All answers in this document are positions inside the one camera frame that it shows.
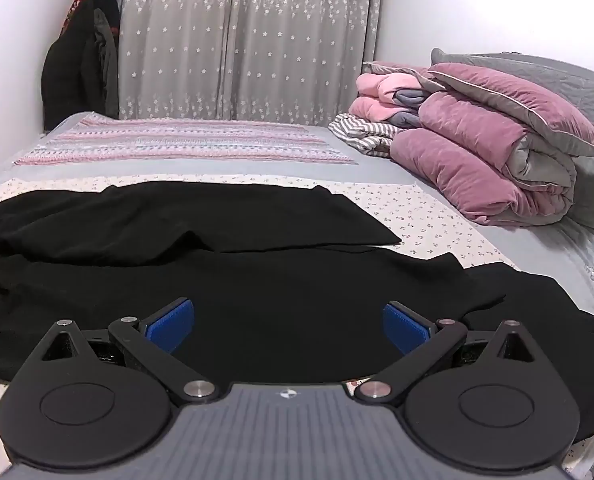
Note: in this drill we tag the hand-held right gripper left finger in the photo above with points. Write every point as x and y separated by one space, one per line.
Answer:
169 327

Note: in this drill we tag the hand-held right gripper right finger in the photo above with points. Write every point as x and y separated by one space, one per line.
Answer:
407 331

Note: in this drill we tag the black pants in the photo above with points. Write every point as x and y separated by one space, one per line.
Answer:
277 300

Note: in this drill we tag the floral bed sheet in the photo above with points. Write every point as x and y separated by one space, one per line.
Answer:
427 210

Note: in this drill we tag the grey bed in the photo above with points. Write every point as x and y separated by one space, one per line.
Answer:
177 169

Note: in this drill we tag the pink striped blanket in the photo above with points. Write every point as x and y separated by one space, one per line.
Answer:
177 140

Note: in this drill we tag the grey white striped garment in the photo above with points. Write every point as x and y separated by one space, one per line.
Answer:
362 132

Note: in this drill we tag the grey-blue folded garment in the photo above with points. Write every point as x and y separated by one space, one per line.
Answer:
407 101

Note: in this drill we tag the pink fleece garment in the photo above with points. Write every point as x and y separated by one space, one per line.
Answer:
377 87

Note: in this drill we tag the pink pillow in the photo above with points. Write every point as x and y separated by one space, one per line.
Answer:
507 95

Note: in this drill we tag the black hanging coat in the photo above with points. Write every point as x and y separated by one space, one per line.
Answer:
67 80

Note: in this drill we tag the grey hanging garment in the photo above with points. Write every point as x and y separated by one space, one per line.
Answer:
108 60

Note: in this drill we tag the grey quilted pillow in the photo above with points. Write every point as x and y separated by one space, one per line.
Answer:
577 85

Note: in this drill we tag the grey star-print curtain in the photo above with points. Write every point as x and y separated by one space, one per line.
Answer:
237 35

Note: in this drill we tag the red patterned hanging garment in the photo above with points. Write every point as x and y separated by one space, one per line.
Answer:
77 1

